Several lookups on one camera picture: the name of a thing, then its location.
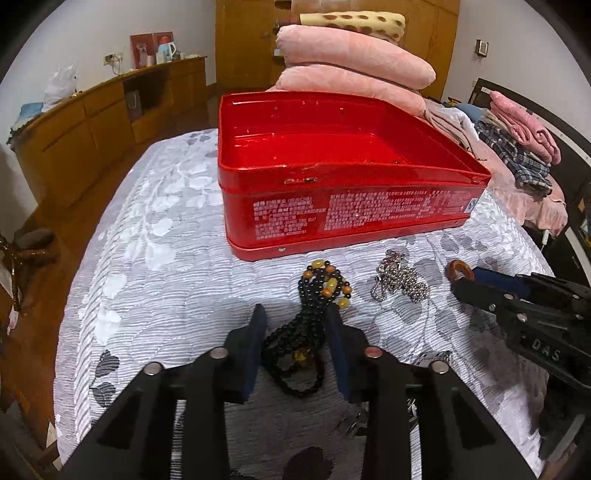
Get wall power socket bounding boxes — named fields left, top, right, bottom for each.
left=103, top=53, right=123, bottom=76

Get blue cloth on sideboard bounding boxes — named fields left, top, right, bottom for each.
left=8, top=102, right=44, bottom=139

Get white plastic bag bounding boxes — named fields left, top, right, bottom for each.
left=41, top=64, right=77, bottom=113

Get blue white kettle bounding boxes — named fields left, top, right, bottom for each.
left=156, top=35, right=177, bottom=64

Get pink folded clothes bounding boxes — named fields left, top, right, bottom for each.
left=489, top=91, right=562, bottom=165

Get pink folded quilt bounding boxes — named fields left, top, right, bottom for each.
left=270, top=64, right=427, bottom=117
left=276, top=25, right=437, bottom=90

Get wooden wardrobe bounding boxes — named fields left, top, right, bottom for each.
left=215, top=1, right=460, bottom=99

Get white floral bedspread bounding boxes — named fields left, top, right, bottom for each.
left=54, top=130, right=550, bottom=473

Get red tin box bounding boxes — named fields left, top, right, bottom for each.
left=217, top=91, right=491, bottom=261

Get lower pink folded quilt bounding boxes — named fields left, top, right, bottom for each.
left=270, top=64, right=427, bottom=117

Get upper pink folded quilt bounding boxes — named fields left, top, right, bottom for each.
left=276, top=25, right=437, bottom=90

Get dark headboard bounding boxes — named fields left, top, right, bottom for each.
left=469, top=78, right=590, bottom=285

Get black bead necklace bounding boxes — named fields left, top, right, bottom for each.
left=260, top=258, right=355, bottom=400

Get red photo frames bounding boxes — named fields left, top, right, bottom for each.
left=130, top=31, right=174, bottom=69

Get plaid folded clothes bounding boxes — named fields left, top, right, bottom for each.
left=475, top=120, right=553, bottom=197

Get wooden coat stand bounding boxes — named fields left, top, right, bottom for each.
left=1, top=228, right=59, bottom=313

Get wooden sideboard cabinet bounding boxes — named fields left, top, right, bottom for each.
left=11, top=56, right=208, bottom=208

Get beige garment on bed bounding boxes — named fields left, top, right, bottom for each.
left=425, top=99, right=486, bottom=161

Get pink bed sheet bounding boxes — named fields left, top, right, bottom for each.
left=477, top=140, right=568, bottom=237

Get wall intercom phone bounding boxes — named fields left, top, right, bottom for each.
left=475, top=39, right=489, bottom=58

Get silver ball chain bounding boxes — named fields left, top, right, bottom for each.
left=369, top=248, right=431, bottom=304

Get silver metal wristwatch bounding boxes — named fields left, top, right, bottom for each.
left=332, top=346, right=451, bottom=437

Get yellow spotted blanket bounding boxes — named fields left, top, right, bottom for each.
left=298, top=11, right=406, bottom=44

